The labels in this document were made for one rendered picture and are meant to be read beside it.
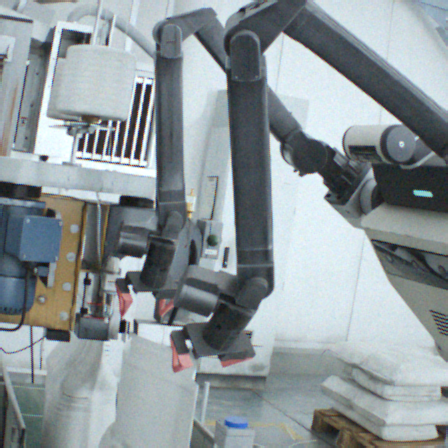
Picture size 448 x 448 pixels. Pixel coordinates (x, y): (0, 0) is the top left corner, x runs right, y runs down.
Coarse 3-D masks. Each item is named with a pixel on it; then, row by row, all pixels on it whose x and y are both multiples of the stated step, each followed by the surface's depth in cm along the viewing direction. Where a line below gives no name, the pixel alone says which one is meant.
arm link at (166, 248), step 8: (152, 240) 165; (160, 240) 166; (168, 240) 167; (176, 240) 169; (152, 248) 167; (160, 248) 165; (168, 248) 166; (176, 248) 167; (152, 256) 167; (160, 256) 166; (168, 256) 167; (152, 264) 169; (160, 264) 167; (168, 264) 168
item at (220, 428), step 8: (216, 424) 197; (216, 432) 196; (224, 432) 191; (232, 432) 191; (240, 432) 192; (248, 432) 193; (216, 440) 196; (224, 440) 191; (232, 440) 191; (240, 440) 192; (248, 440) 193
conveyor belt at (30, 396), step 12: (12, 384) 356; (24, 384) 360; (36, 384) 364; (24, 396) 341; (36, 396) 344; (24, 408) 323; (36, 408) 326; (24, 420) 307; (36, 420) 310; (36, 432) 295; (36, 444) 282
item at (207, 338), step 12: (192, 324) 134; (204, 324) 135; (216, 324) 129; (192, 336) 132; (204, 336) 132; (216, 336) 130; (228, 336) 129; (240, 336) 136; (204, 348) 131; (216, 348) 132; (228, 348) 133; (240, 348) 134
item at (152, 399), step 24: (144, 360) 183; (168, 360) 178; (192, 360) 170; (120, 384) 167; (144, 384) 158; (168, 384) 154; (192, 384) 148; (120, 408) 165; (144, 408) 158; (168, 408) 154; (192, 408) 147; (120, 432) 164; (144, 432) 158; (168, 432) 153
